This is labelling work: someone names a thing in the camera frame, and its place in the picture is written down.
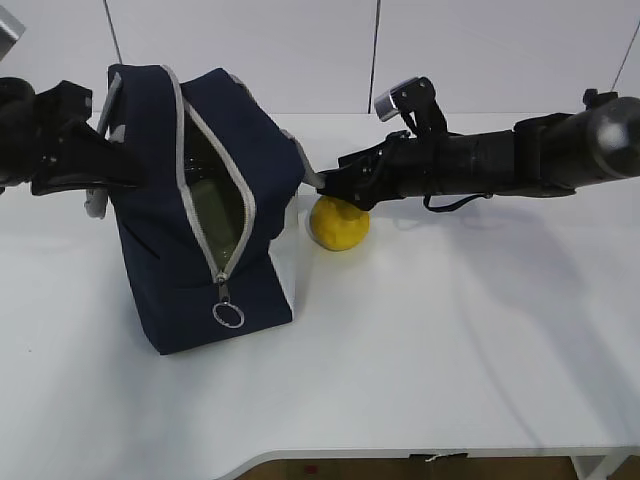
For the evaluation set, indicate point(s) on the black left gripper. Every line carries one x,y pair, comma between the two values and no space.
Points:
46,141

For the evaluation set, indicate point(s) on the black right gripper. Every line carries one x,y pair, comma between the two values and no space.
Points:
399,167

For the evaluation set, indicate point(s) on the yellow pear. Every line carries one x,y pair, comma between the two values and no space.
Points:
337,225

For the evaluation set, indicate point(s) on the navy blue lunch bag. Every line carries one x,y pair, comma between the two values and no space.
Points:
208,128

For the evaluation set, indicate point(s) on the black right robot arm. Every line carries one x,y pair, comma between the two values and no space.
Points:
542,157

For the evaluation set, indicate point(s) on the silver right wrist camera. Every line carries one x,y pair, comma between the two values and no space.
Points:
412,96

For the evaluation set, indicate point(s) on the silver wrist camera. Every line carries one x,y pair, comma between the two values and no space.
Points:
11,30
412,96

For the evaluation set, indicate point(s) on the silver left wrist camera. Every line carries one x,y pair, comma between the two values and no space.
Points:
11,30

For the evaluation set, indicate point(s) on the white table leg frame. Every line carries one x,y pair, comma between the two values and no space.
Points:
611,467

